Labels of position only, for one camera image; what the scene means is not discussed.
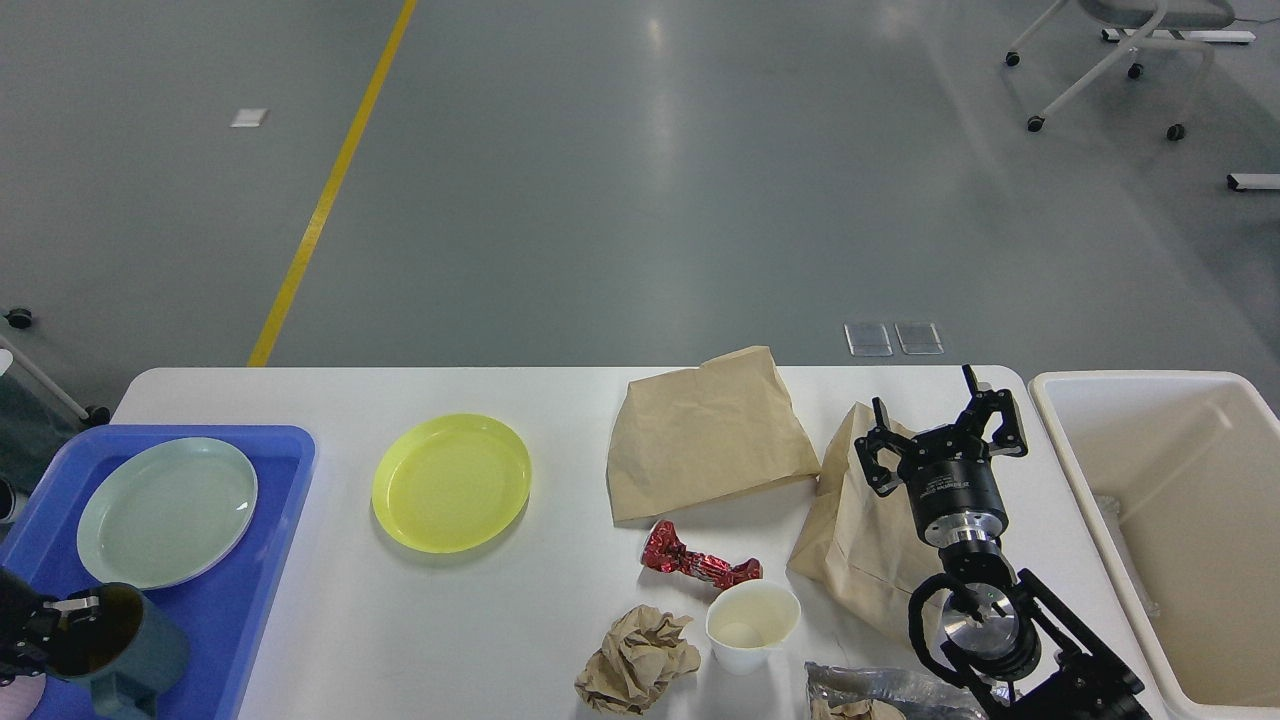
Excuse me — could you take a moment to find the dark teal mug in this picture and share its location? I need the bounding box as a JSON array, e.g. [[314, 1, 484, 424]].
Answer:
[[46, 582, 189, 719]]

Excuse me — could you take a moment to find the right clear floor plate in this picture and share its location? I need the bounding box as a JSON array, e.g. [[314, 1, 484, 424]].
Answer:
[[893, 322, 945, 356]]

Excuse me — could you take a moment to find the paper bag under gripper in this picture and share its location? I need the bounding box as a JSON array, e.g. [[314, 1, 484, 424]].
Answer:
[[788, 404, 942, 647]]

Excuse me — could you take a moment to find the white office chair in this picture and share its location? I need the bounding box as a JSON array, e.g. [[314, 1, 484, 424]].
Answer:
[[1027, 1, 1236, 142]]

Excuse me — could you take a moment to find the crumpled brown paper ball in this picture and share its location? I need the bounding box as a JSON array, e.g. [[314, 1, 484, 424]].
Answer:
[[573, 605, 701, 716]]

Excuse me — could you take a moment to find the white paper cup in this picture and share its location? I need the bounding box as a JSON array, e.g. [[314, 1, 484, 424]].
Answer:
[[704, 579, 803, 676]]

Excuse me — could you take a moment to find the red foil wrapper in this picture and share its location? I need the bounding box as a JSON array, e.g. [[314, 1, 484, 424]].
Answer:
[[640, 519, 764, 591]]

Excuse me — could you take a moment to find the clear floor plate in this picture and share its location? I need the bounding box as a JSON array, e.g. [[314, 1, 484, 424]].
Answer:
[[893, 322, 945, 356], [844, 322, 895, 357]]

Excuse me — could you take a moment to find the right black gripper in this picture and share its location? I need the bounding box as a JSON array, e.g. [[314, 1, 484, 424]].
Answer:
[[854, 364, 1029, 550]]

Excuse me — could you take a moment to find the left clear floor plate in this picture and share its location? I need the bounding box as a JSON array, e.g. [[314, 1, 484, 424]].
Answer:
[[844, 322, 895, 357]]

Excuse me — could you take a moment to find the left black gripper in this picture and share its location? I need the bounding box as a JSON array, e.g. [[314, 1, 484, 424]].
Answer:
[[1, 568, 101, 685]]

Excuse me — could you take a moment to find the clear plastic bag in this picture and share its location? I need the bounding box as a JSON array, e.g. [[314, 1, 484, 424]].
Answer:
[[805, 661, 986, 719]]

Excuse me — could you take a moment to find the beige plastic bin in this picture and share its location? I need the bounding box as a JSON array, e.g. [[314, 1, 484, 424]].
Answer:
[[1029, 370, 1279, 719]]

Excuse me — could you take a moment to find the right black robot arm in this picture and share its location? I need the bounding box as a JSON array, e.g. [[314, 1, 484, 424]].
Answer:
[[852, 366, 1149, 719]]

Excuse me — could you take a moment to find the white floor rail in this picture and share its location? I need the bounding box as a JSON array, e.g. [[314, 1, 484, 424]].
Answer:
[[1226, 172, 1280, 193]]

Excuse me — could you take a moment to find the large flat paper bag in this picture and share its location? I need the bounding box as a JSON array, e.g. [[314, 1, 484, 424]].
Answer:
[[605, 346, 820, 524]]

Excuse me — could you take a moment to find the yellow plastic plate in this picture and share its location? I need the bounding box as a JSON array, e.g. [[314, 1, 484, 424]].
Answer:
[[371, 413, 532, 553]]

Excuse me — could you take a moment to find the pale green plate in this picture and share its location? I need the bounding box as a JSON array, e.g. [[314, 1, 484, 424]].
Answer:
[[76, 437, 259, 591]]

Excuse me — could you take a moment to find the blue plastic tray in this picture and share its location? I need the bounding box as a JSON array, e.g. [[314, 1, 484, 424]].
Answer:
[[1, 425, 315, 719]]

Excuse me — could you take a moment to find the pink mug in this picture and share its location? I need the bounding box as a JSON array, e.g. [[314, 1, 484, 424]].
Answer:
[[0, 674, 47, 720]]

